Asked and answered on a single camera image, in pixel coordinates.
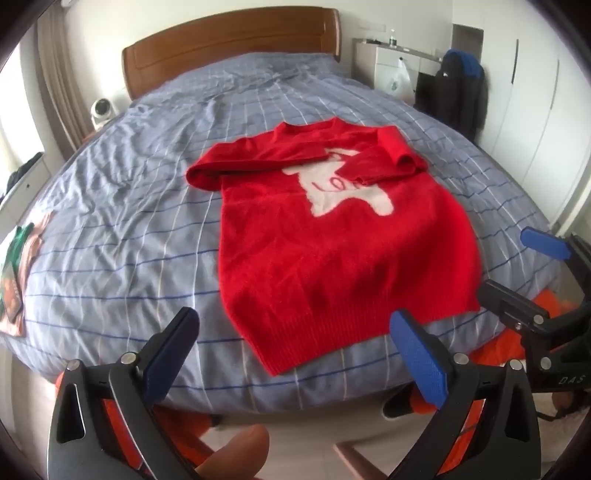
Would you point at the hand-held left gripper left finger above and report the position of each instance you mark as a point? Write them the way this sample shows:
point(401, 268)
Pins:
point(168, 355)

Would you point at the dark clothes pile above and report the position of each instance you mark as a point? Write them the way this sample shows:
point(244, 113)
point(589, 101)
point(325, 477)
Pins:
point(21, 173)

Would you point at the peach garment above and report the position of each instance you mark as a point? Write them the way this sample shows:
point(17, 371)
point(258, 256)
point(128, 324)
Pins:
point(39, 244)

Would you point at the beige curtain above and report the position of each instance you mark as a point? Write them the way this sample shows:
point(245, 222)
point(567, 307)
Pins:
point(62, 83)

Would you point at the white window cabinet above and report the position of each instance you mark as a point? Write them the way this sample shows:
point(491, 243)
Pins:
point(27, 191)

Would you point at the person's orange pants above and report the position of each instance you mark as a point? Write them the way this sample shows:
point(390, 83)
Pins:
point(184, 434)

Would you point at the person's left hand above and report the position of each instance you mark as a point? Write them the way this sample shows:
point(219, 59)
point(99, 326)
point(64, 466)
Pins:
point(240, 452)

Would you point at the white bedside cabinet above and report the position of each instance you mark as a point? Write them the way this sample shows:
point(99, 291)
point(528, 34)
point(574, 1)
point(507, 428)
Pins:
point(374, 62)

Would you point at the black and blue jacket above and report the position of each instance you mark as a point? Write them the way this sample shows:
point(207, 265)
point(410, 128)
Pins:
point(455, 92)

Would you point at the white wardrobe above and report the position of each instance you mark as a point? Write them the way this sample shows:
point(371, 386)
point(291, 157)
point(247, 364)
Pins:
point(535, 115)

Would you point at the window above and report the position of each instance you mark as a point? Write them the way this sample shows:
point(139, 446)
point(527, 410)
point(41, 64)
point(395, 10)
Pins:
point(16, 115)

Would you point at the red knit sweater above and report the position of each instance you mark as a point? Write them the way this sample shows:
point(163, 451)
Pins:
point(332, 249)

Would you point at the wooden headboard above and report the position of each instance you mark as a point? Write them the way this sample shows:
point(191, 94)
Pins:
point(221, 46)

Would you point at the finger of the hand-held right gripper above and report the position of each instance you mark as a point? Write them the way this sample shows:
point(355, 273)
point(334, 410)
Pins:
point(508, 300)
point(545, 244)

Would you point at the grey checked bed blanket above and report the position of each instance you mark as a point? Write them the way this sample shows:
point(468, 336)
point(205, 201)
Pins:
point(138, 230)

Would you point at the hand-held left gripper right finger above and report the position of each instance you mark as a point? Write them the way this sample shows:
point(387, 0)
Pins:
point(418, 360)

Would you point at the green garment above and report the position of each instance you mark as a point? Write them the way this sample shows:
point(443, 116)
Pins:
point(21, 244)

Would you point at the white round fan heater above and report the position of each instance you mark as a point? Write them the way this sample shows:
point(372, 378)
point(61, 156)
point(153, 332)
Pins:
point(101, 113)

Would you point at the white plastic bag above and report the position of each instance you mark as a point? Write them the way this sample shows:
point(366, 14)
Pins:
point(399, 78)

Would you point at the green bottle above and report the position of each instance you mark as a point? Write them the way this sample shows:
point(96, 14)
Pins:
point(393, 39)

